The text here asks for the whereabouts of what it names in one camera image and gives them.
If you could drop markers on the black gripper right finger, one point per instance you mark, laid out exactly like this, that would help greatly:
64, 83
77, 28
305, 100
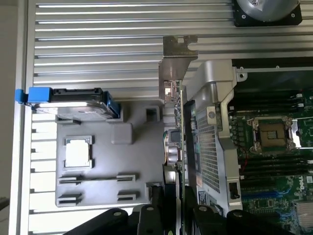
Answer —
205, 220

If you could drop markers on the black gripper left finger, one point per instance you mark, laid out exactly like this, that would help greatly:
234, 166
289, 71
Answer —
152, 220

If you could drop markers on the thin RAM stick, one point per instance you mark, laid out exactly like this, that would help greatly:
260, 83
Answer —
97, 180

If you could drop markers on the green motherboard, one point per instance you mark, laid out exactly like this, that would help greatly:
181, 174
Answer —
274, 191

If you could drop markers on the grey plastic parts rack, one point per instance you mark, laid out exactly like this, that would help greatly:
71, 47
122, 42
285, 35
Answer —
107, 159

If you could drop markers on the black RAM slot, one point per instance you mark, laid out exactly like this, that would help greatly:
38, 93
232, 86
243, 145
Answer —
274, 171
266, 96
266, 105
274, 162

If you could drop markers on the silver CPU chip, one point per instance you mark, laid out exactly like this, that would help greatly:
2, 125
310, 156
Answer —
77, 155

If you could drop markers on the silver chipset heatsink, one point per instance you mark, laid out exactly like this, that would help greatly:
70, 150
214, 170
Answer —
305, 216

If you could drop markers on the CPU socket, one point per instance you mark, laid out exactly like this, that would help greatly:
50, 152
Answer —
271, 134

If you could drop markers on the silver socket cover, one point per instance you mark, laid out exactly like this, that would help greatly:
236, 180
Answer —
302, 133

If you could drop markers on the grey open PC case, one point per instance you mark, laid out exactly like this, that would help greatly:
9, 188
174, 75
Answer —
215, 80

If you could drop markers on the hard disk with blue caddy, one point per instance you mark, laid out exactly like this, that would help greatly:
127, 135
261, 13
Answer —
73, 104

